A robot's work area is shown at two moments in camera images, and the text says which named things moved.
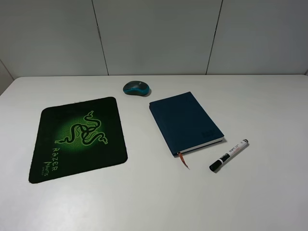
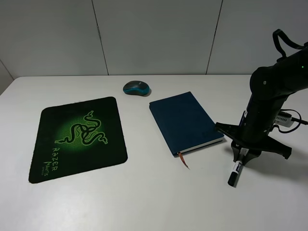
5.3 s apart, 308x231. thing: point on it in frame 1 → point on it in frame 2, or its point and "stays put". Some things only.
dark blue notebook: [184, 123] stays put
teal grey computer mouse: [136, 87] stays put
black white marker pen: [228, 154] → [233, 177]
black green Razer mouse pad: [76, 137] stays put
